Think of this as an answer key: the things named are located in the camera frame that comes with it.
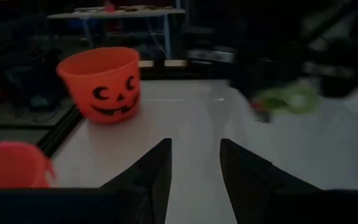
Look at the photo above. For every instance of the white table blue legs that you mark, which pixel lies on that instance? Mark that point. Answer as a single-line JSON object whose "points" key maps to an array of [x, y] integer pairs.
{"points": [[120, 14]]}

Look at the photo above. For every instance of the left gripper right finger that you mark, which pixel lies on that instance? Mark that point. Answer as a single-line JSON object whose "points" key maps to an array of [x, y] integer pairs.
{"points": [[278, 205]]}

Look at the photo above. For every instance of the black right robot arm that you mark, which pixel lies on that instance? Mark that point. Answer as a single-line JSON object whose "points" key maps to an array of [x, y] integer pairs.
{"points": [[337, 37]]}

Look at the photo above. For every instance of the orange bucket jagged-mouth face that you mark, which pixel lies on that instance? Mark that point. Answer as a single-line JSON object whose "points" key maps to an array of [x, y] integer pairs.
{"points": [[11, 168]]}

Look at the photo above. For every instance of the small red object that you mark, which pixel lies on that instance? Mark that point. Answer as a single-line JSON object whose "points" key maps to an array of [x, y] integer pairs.
{"points": [[110, 7]]}

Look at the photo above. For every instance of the orange bucket smiling pumpkin face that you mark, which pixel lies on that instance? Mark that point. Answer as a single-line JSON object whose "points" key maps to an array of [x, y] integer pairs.
{"points": [[104, 77]]}

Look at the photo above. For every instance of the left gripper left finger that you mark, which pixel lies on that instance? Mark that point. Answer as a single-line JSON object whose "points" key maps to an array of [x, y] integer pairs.
{"points": [[120, 205]]}

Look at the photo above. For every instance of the green candy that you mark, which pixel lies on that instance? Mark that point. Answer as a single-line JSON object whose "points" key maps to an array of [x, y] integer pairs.
{"points": [[291, 99]]}

